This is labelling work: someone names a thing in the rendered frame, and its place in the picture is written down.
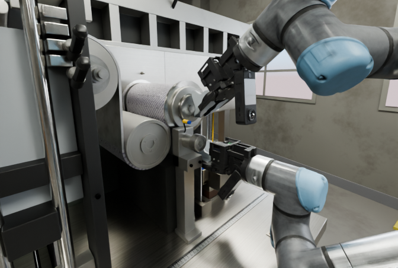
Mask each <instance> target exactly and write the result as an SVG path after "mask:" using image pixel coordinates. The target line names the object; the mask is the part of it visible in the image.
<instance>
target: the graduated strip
mask: <svg viewBox="0 0 398 268"><path fill-rule="evenodd" d="M267 196H268V194H266V193H263V194H261V195H260V196H258V197H257V198H256V199H255V200H253V201H252V202H250V204H248V205H247V206H245V207H244V208H243V209H242V210H240V211H239V212H238V213H237V214H235V215H234V216H233V217H231V218H230V219H229V220H228V221H226V222H225V223H224V224H223V225H221V226H220V227H218V228H217V229H216V230H215V231H213V232H212V233H211V234H210V235H208V236H207V237H206V238H205V239H203V240H202V241H201V242H199V243H198V244H197V245H196V246H194V247H193V248H192V249H190V250H189V251H188V252H186V253H185V254H184V255H183V256H181V257H180V258H179V259H178V260H176V261H175V262H174V263H172V264H171V265H170V266H169V267H167V268H181V267H182V266H183V265H185V264H186V263H187V262H188V261H190V260H191V259H192V258H193V257H194V256H196V255H197V254H198V253H199V252H200V251H202V250H203V249H204V248H206V247H207V246H208V245H209V244H210V243H211V242H213V241H214V240H215V239H216V238H217V237H219V236H220V235H221V234H222V233H224V232H225V231H226V230H227V229H228V228H230V227H231V226H232V225H233V224H234V223H235V222H237V221H238V220H239V219H240V218H241V217H243V216H244V215H245V214H247V213H248V212H249V211H250V210H251V209H253V208H254V207H255V206H256V205H257V204H258V203H260V202H261V201H262V200H264V199H265V198H266V197H267Z"/></svg>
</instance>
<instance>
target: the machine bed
mask: <svg viewBox="0 0 398 268"><path fill-rule="evenodd" d="M263 193H266V194H268V196H267V197H266V198H265V199H264V200H262V201H261V202H260V203H258V204H257V205H256V206H255V207H254V208H253V209H251V210H250V211H249V212H248V213H247V214H245V215H244V216H243V217H241V218H240V219H239V220H238V221H237V222H235V223H234V224H233V225H232V226H231V227H230V228H228V229H227V230H226V231H225V232H224V233H222V234H221V235H220V236H219V237H217V238H216V239H215V240H214V241H213V242H211V243H210V244H209V245H208V246H207V247H206V248H204V249H203V250H202V251H200V252H199V253H198V254H197V255H196V256H194V257H193V258H192V259H191V260H190V261H188V262H187V263H186V264H185V265H183V266H182V267H181V268H277V259H276V254H275V249H274V248H273V247H272V245H271V240H270V238H271V237H269V236H267V235H266V233H267V232H268V231H269V230H270V226H271V219H272V206H273V198H274V195H272V194H269V193H267V192H265V191H263V190H260V189H257V188H256V187H254V186H251V185H249V184H246V183H244V182H241V184H240V185H239V187H238V188H237V189H236V190H235V191H234V194H233V195H232V197H231V198H230V199H229V200H224V201H222V199H221V198H220V197H218V198H216V199H215V200H213V201H212V202H211V212H209V213H208V214H206V215H205V216H203V217H201V216H199V215H197V214H196V213H194V225H195V226H196V227H197V228H198V229H200V230H201V231H202V235H201V236H199V237H198V238H197V239H196V240H194V241H193V242H192V243H190V244H187V243H186V242H185V241H184V240H183V239H182V238H181V237H180V236H179V235H177V234H176V233H175V231H173V232H172V233H170V234H169V235H168V234H167V233H166V232H165V231H163V230H162V229H161V228H160V227H159V226H158V225H157V224H156V223H155V222H154V221H153V220H152V219H150V218H149V217H148V216H147V215H146V214H145V213H144V212H143V211H142V210H141V209H140V208H139V207H138V206H137V205H136V204H135V203H134V202H133V201H132V200H131V199H130V198H129V197H128V196H126V195H125V194H124V193H123V192H122V191H121V190H120V189H116V190H113V191H111V192H108V193H106V194H104V197H105V208H106V214H107V225H108V236H109V242H110V253H111V264H112V268H167V267H169V266H170V265H171V264H172V263H174V262H175V261H176V260H178V259H179V258H180V257H181V256H183V255H184V254H185V253H186V252H188V251H189V250H190V249H192V248H193V247H194V246H196V245H197V244H198V243H199V242H201V241H202V240H203V239H205V238H206V237H207V236H208V235H210V234H211V233H212V232H213V231H215V230H216V229H217V228H218V227H220V226H221V225H223V224H224V223H225V222H226V221H228V220H229V219H230V218H231V217H233V216H234V215H235V214H237V213H238V212H239V211H240V210H242V209H243V208H244V207H245V206H247V205H248V204H250V202H252V201H253V200H255V199H256V198H257V197H258V196H260V195H261V194H263ZM68 210H69V218H70V225H71V230H72V238H73V246H74V251H75V256H77V255H79V254H81V253H83V252H84V251H86V250H89V245H88V236H87V231H86V222H85V213H84V204H83V202H82V203H79V204H77V205H74V206H71V207H69V208H68ZM326 225H327V218H324V217H322V216H320V215H318V214H316V213H313V212H311V215H310V225H309V226H310V232H311V233H312V236H313V239H314V242H315V244H316V246H317V244H318V242H319V241H320V239H321V237H322V235H323V233H324V232H325V230H326ZM38 254H39V258H40V263H41V268H54V263H53V259H52V255H51V252H50V249H49V245H46V246H44V247H42V248H40V249H38ZM13 262H14V267H15V268H36V267H35V263H34V256H33V252H31V253H29V254H27V255H25V256H22V257H20V258H18V259H16V260H14V261H13Z"/></svg>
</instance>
